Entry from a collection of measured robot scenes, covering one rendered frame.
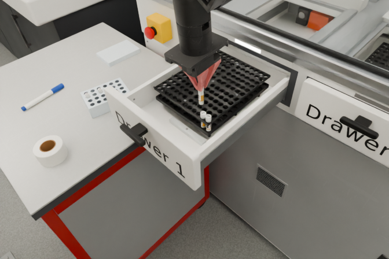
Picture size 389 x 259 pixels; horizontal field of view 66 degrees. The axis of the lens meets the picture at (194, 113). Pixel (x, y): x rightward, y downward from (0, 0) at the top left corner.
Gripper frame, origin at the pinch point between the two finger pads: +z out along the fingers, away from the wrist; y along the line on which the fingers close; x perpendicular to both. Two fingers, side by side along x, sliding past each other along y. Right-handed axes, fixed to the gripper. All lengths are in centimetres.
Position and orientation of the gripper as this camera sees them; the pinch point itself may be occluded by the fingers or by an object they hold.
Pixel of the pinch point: (200, 85)
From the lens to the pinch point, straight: 59.4
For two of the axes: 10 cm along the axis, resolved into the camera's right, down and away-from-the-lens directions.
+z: 1.0, 6.8, 7.3
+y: 6.9, -5.7, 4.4
